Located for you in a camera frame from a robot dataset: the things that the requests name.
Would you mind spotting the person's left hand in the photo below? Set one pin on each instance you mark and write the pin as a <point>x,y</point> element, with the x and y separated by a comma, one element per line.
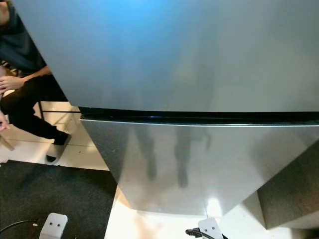
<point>11,84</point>

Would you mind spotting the person's right hand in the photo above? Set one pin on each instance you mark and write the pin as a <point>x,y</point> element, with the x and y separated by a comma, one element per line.
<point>2,122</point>

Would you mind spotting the person's left forearm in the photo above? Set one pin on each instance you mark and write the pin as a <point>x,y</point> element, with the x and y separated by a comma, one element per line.
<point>37,74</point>

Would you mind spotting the silver fridge upper door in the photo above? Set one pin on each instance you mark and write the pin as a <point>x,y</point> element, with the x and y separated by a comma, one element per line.
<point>169,55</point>

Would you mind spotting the silver fridge door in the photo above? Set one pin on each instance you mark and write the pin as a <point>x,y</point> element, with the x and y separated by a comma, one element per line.
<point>189,164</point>
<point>169,55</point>

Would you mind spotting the silver two-door fridge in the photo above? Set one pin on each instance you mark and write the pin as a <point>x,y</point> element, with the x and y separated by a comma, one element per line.
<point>199,115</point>

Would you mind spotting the silver fridge lower door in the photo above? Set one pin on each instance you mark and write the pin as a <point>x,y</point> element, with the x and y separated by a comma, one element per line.
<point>189,164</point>

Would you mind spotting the black metal chair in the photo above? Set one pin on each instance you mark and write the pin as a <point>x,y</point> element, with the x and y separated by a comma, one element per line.
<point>41,117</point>

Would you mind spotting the grey slipper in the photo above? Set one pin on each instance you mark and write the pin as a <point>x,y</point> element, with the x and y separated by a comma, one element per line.
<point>54,155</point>

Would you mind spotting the black floor mat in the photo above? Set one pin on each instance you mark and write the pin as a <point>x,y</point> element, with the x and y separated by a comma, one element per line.
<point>55,199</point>

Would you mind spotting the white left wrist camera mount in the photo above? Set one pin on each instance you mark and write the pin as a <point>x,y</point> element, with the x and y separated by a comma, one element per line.
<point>54,226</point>

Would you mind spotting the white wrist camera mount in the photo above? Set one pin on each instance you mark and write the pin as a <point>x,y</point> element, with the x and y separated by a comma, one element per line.
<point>210,228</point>
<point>54,226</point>

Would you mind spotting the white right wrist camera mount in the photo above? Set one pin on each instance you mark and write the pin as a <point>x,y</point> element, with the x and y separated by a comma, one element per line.
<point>210,228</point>

